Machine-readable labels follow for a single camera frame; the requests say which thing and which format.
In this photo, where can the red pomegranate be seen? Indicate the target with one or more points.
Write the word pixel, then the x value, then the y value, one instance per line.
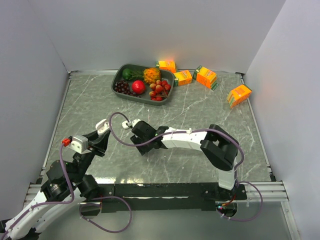
pixel 138 87

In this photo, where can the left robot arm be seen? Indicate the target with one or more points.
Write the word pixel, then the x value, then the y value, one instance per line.
pixel 67 185

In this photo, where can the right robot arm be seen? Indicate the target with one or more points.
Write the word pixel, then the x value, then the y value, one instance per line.
pixel 220 148

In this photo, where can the white oval charging case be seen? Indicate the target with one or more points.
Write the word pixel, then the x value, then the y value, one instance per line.
pixel 102 127

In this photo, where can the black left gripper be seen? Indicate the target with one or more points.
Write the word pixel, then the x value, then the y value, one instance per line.
pixel 100 142

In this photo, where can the orange sponge box near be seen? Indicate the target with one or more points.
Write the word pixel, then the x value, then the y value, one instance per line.
pixel 206 77

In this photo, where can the white square charging case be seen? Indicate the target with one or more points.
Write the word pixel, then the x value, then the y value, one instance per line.
pixel 125 125

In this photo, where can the dark grey fruit tray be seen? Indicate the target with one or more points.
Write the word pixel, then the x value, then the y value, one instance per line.
pixel 137 75

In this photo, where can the dark purple grapes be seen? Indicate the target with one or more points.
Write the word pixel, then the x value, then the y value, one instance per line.
pixel 125 88

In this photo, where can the orange box middle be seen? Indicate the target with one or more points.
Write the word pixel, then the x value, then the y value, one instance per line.
pixel 182 78

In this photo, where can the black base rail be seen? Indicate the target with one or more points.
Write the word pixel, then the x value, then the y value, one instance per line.
pixel 165 196

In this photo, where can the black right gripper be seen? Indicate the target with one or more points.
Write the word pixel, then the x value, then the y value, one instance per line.
pixel 143 149

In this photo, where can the orange striped sponge box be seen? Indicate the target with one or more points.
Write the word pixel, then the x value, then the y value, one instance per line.
pixel 238 95

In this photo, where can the green pepper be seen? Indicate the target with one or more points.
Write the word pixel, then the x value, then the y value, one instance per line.
pixel 127 74

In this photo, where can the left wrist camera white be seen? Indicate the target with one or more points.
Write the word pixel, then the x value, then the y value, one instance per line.
pixel 77 143

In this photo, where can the orange pineapple toy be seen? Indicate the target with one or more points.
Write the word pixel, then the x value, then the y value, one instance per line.
pixel 151 75

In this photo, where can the orange box back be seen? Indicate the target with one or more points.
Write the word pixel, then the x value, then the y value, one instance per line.
pixel 167 65

